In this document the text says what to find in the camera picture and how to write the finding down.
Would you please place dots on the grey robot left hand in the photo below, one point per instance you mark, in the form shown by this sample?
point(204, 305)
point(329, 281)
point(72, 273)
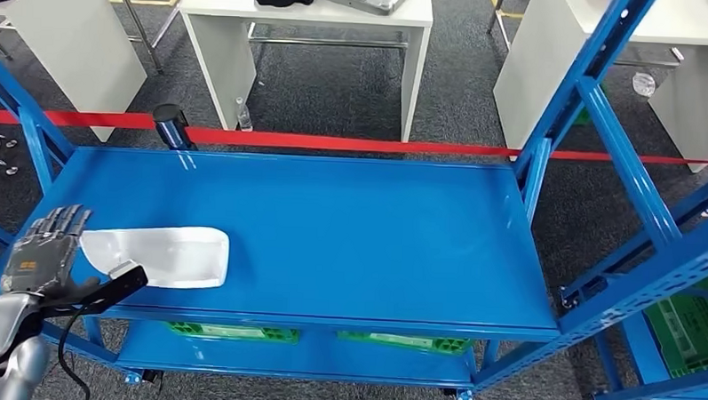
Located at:
point(40, 258)

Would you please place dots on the white plastic car body part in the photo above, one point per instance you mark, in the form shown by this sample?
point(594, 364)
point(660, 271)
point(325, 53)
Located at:
point(169, 257)

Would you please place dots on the blue metal shelf rack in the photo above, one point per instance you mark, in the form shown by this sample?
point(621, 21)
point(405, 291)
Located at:
point(634, 350)
point(329, 239)

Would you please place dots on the red barrier belt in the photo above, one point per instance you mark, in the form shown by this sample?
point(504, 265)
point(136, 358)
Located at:
point(391, 145)
point(68, 118)

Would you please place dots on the green plastic crate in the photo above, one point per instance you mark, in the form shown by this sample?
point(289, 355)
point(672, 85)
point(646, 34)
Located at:
point(408, 343)
point(231, 332)
point(582, 117)
point(697, 328)

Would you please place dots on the white panel table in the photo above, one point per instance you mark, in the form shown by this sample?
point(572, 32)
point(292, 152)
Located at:
point(225, 5)
point(529, 81)
point(71, 35)

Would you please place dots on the clear plastic water bottle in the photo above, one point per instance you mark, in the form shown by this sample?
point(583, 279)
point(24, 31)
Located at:
point(243, 118)

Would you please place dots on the yellow floor tape line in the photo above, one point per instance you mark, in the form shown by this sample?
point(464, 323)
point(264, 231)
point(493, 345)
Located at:
point(510, 15)

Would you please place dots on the crumpled clear plastic bag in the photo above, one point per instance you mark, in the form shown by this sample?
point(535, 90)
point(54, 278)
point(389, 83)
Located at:
point(643, 85)

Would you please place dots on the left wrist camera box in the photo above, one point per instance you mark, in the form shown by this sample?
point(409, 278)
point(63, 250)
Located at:
point(130, 282)

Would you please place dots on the black barrier stanchion post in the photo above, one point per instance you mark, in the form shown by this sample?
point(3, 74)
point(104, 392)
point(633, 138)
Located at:
point(171, 127)

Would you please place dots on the chrome tube frame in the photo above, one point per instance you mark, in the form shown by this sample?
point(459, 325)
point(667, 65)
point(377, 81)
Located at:
point(137, 26)

